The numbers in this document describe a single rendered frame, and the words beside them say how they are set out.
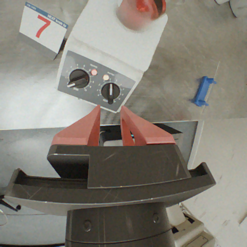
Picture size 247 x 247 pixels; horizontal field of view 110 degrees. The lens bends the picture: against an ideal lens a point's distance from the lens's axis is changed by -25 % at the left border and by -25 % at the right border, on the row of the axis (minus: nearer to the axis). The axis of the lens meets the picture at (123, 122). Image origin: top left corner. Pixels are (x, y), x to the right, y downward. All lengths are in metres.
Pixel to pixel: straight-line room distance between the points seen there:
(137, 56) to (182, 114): 0.25
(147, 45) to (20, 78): 0.24
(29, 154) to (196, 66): 1.30
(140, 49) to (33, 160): 1.22
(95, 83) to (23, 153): 1.13
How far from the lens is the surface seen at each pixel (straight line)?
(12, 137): 1.24
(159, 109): 0.32
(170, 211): 0.80
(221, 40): 0.58
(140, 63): 0.19
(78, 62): 0.19
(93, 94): 0.21
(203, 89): 0.43
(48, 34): 0.26
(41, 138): 1.14
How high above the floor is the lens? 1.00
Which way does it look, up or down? 65 degrees down
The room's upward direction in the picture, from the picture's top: 127 degrees clockwise
